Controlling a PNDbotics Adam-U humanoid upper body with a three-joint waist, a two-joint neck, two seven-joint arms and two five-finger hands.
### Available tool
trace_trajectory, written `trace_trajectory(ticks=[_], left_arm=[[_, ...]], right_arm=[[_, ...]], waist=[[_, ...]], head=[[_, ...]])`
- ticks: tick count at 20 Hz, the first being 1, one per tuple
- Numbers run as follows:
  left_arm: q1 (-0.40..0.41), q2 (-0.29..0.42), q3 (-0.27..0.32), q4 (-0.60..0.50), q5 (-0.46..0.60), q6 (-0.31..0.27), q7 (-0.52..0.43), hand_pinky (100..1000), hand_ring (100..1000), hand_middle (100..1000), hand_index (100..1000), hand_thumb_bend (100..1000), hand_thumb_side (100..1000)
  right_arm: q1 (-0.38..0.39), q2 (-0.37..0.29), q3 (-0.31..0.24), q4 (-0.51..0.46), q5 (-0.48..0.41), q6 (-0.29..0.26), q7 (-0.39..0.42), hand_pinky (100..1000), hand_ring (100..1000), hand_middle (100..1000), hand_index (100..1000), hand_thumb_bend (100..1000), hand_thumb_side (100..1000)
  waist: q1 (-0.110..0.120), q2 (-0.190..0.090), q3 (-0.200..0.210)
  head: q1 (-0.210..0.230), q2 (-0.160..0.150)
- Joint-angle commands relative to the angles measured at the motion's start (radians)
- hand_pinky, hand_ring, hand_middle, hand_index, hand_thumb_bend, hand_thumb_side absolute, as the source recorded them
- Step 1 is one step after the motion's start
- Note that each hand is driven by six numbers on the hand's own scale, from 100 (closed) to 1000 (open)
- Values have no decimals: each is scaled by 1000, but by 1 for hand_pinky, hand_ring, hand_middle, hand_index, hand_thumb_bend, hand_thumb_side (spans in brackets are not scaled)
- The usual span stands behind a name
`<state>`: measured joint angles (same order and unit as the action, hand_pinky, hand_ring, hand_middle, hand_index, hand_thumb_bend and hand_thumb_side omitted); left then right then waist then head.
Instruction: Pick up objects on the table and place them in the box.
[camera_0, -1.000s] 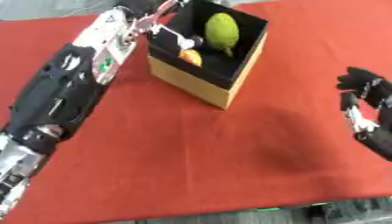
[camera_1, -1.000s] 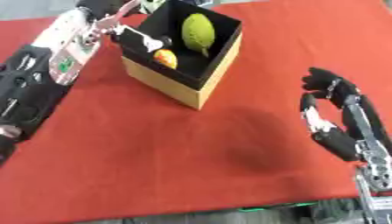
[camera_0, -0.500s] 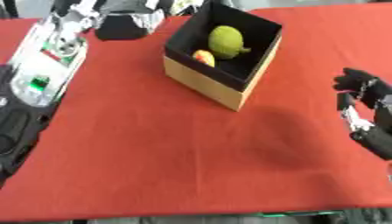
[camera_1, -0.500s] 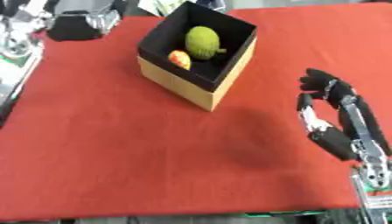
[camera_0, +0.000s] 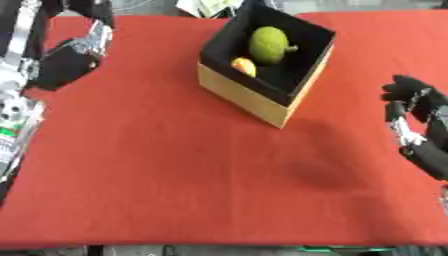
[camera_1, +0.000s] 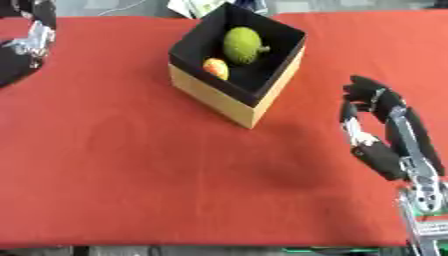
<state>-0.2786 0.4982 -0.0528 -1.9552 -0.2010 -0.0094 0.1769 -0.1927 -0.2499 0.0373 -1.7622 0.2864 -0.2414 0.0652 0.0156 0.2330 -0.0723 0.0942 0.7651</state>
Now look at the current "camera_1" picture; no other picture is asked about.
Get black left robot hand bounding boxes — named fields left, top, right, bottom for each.
left=0, top=0, right=60, bottom=89

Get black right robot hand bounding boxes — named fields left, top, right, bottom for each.
left=337, top=75, right=448, bottom=183

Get tan box with black inside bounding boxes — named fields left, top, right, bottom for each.
left=166, top=2, right=308, bottom=130

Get green bumpy toy fruit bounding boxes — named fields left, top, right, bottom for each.
left=220, top=26, right=273, bottom=66

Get yellow red toy fruit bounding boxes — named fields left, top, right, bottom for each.
left=201, top=57, right=231, bottom=81

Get white papers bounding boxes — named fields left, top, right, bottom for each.
left=166, top=0, right=272, bottom=20

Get white cable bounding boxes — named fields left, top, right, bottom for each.
left=96, top=0, right=149, bottom=17

